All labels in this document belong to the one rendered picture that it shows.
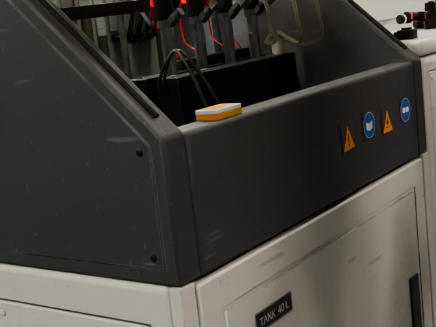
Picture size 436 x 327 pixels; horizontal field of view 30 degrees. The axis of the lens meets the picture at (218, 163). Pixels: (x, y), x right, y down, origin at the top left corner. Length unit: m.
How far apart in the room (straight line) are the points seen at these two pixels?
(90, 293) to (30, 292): 0.10
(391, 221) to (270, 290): 0.36
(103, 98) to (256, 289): 0.30
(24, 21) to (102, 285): 0.31
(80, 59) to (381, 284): 0.63
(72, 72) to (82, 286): 0.25
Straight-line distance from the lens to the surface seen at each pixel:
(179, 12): 1.22
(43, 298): 1.02
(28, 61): 0.94
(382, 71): 1.28
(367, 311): 1.25
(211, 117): 0.91
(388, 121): 1.29
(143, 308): 0.90
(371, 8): 1.80
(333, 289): 1.15
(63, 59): 0.90
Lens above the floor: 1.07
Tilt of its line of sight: 11 degrees down
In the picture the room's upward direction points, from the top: 7 degrees counter-clockwise
